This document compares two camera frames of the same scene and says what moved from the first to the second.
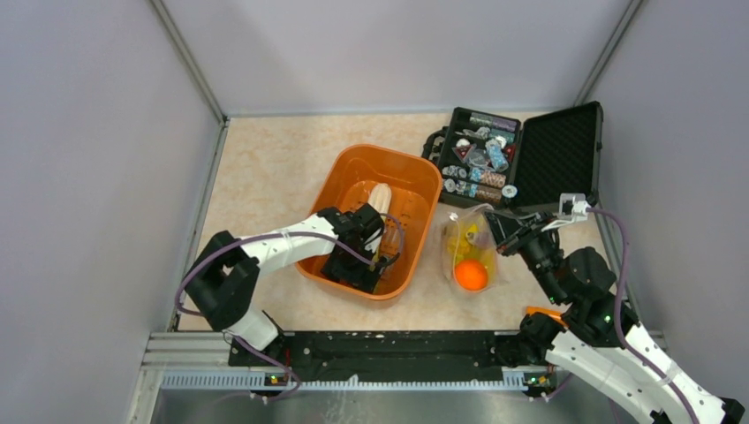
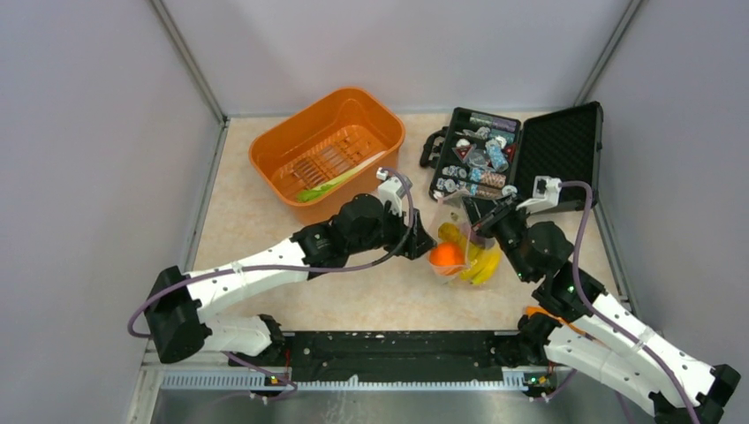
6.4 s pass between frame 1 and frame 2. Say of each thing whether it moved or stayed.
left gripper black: moved
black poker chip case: stayed
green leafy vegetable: moved
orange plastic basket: moved
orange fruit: moved
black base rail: stayed
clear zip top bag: moved
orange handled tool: stayed
